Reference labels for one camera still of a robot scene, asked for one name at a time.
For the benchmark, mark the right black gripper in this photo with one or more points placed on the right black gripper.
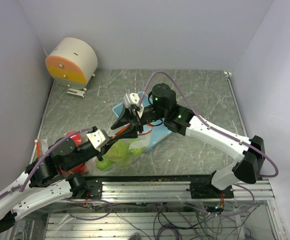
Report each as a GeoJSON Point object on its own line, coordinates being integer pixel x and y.
{"type": "Point", "coordinates": [124, 118]}

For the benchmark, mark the small green fruit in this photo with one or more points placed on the small green fruit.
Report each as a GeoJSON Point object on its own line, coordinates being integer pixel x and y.
{"type": "Point", "coordinates": [104, 165]}

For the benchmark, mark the white round drawer box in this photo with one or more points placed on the white round drawer box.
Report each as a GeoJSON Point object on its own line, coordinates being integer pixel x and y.
{"type": "Point", "coordinates": [72, 63]}

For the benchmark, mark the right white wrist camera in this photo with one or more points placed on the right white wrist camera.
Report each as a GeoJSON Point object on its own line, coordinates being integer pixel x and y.
{"type": "Point", "coordinates": [132, 102]}

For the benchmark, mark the green cabbage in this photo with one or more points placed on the green cabbage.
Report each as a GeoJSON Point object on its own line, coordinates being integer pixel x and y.
{"type": "Point", "coordinates": [137, 147]}
{"type": "Point", "coordinates": [118, 152]}

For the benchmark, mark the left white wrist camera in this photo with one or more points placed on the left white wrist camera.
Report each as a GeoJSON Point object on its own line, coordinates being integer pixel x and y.
{"type": "Point", "coordinates": [98, 138]}

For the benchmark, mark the aluminium rail frame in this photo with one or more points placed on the aluminium rail frame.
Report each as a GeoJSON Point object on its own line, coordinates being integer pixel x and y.
{"type": "Point", "coordinates": [158, 209]}

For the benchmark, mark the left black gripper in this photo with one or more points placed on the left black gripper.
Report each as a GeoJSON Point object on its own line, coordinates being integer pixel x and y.
{"type": "Point", "coordinates": [104, 149]}

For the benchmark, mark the dark red apple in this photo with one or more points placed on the dark red apple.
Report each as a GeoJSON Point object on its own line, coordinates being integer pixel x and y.
{"type": "Point", "coordinates": [77, 138]}

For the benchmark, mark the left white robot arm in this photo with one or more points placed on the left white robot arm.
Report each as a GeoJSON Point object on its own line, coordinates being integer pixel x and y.
{"type": "Point", "coordinates": [43, 183]}

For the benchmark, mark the red orange bell pepper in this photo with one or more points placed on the red orange bell pepper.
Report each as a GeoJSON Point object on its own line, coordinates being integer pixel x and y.
{"type": "Point", "coordinates": [79, 169]}

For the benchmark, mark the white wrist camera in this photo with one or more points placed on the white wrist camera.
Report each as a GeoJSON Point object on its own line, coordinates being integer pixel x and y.
{"type": "Point", "coordinates": [132, 102]}
{"type": "Point", "coordinates": [98, 138]}

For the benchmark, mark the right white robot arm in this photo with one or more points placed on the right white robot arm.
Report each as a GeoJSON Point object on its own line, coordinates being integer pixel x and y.
{"type": "Point", "coordinates": [246, 152]}

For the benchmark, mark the light blue plastic basket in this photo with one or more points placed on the light blue plastic basket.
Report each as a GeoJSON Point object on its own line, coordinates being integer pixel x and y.
{"type": "Point", "coordinates": [153, 134]}

